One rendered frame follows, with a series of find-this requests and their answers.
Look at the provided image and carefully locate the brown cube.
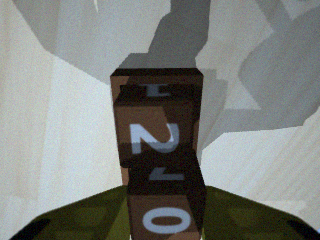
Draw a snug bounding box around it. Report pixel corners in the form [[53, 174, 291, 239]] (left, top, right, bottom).
[[126, 148, 207, 240], [113, 84, 196, 168]]

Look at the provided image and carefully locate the brown wooden tray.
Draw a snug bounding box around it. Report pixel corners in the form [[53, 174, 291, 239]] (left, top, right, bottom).
[[110, 68, 204, 185]]

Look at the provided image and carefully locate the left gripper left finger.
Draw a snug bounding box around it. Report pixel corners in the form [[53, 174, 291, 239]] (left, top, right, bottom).
[[27, 185, 131, 240]]

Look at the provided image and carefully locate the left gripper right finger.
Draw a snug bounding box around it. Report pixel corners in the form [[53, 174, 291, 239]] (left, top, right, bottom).
[[202, 186, 310, 240]]

